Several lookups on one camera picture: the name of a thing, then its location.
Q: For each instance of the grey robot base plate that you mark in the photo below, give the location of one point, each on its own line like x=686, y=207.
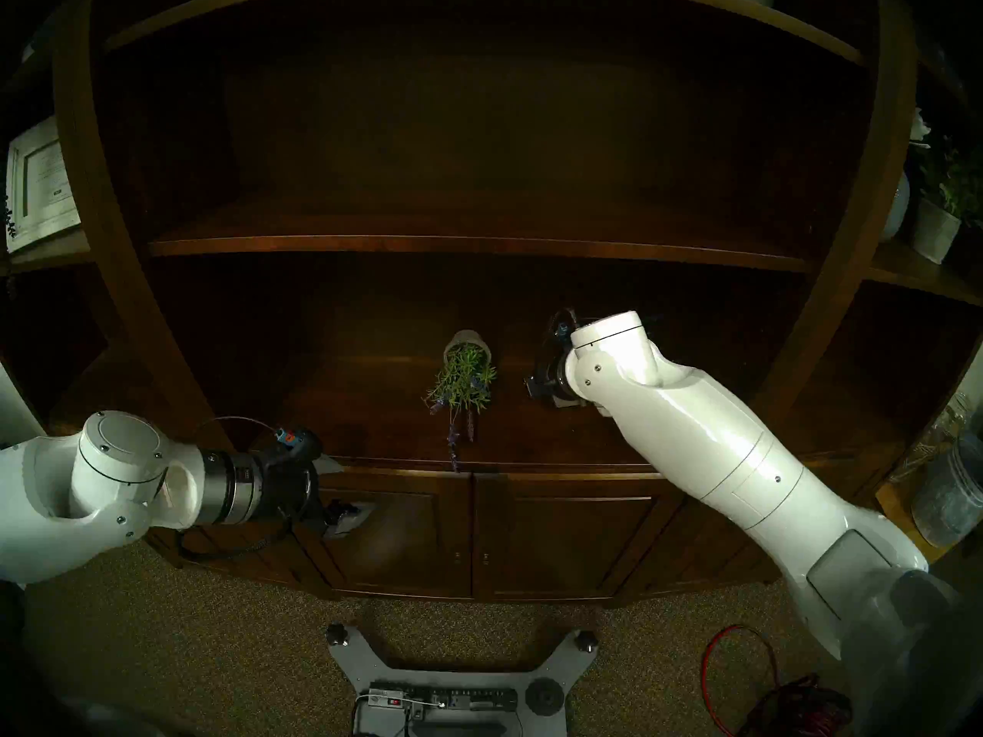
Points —
x=361, y=670

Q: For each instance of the fake lavender in stone pot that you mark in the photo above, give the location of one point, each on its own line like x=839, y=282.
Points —
x=461, y=378

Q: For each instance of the power strip with red switch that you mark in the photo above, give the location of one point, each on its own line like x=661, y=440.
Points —
x=453, y=698

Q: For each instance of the black star knob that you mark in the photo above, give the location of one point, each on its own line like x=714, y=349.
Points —
x=587, y=640
x=338, y=635

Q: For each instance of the small white ceramic vase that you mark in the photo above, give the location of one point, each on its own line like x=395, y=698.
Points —
x=895, y=209

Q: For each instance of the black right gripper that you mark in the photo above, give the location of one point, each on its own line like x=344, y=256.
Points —
x=549, y=382

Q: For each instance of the dark wooden bookcase cabinet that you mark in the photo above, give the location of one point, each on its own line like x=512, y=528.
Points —
x=461, y=129

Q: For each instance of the green plant in white pot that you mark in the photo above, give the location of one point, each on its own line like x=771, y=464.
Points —
x=933, y=236

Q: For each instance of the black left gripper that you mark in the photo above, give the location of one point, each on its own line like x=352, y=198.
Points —
x=288, y=482

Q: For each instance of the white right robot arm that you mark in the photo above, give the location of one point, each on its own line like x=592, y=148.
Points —
x=706, y=444

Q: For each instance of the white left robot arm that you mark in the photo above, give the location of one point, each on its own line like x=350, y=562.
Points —
x=54, y=505

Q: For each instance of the dark hanging vine plant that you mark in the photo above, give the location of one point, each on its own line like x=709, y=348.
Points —
x=8, y=217

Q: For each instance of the white framed certificate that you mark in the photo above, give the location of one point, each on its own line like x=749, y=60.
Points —
x=42, y=183

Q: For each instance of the black round caster disc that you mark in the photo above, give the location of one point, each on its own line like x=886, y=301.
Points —
x=546, y=695

